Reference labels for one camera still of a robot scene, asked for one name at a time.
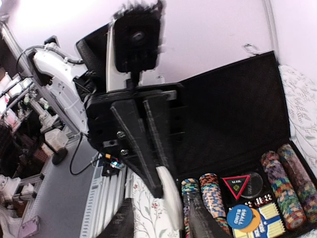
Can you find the poker chip row near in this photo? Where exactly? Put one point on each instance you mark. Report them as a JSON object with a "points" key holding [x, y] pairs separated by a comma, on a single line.
{"points": [[207, 189]]}

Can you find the boxed playing cards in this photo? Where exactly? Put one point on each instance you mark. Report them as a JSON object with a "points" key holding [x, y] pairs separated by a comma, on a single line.
{"points": [[271, 225]]}

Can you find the orange big blind button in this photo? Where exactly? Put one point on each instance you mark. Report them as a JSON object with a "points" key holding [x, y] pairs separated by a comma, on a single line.
{"points": [[255, 222]]}

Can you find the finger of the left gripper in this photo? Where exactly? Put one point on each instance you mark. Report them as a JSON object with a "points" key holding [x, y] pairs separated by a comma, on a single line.
{"points": [[158, 123], [127, 116]]}

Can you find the red dice row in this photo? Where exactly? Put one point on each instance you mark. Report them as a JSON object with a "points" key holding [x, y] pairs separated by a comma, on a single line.
{"points": [[259, 201]]}

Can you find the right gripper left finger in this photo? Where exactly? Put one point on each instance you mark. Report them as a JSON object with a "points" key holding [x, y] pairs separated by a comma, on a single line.
{"points": [[122, 223]]}

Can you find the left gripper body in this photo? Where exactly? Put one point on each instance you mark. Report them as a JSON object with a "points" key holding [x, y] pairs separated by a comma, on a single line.
{"points": [[117, 57]]}

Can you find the red triangle all-in marker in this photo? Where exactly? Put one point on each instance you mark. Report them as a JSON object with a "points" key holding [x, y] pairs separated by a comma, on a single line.
{"points": [[236, 185]]}

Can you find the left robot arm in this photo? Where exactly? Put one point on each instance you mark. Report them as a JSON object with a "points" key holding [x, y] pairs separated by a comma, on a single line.
{"points": [[55, 72]]}

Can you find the blue small blind button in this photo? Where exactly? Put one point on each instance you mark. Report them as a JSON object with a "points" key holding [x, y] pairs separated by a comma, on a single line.
{"points": [[239, 217]]}

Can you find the black round button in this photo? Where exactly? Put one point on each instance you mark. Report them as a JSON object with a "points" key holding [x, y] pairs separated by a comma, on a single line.
{"points": [[254, 186]]}

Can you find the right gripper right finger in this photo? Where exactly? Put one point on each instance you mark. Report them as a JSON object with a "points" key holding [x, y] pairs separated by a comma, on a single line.
{"points": [[200, 223]]}

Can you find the white dealer button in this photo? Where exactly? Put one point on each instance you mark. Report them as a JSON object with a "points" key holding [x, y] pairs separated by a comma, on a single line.
{"points": [[171, 198]]}

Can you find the front aluminium rail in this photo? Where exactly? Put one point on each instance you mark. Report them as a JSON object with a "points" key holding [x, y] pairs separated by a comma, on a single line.
{"points": [[104, 199]]}

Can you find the floral tablecloth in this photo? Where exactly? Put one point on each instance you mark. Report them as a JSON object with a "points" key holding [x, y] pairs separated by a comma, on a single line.
{"points": [[150, 217]]}

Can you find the poker chip row far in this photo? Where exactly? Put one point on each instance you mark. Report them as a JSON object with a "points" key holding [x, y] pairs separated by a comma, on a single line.
{"points": [[293, 188]]}

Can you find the poker chip row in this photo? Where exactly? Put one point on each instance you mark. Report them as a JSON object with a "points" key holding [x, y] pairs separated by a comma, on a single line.
{"points": [[207, 189], [293, 188]]}

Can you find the black poker chip case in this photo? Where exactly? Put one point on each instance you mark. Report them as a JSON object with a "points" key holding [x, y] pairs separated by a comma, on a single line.
{"points": [[233, 115]]}

